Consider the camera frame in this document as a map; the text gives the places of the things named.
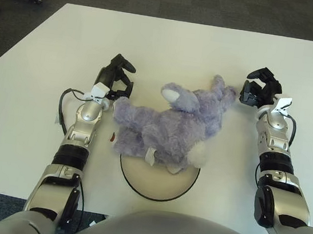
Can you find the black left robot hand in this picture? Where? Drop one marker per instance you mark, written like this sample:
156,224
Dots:
110,76

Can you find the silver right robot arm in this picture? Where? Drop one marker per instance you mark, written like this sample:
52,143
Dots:
276,167

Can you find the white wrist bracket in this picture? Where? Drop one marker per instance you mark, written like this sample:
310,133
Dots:
282,104
99,90

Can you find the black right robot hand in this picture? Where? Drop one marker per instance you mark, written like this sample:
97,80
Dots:
263,90

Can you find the white plate with black rim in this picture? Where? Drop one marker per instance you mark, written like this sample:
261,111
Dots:
156,183

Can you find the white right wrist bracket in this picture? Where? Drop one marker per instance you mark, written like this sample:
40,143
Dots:
282,104

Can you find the purple plush bunny doll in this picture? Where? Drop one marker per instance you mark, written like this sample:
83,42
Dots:
172,125

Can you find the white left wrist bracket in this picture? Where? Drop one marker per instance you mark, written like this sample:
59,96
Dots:
99,90

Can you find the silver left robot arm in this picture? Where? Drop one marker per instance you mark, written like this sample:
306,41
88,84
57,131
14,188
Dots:
78,141

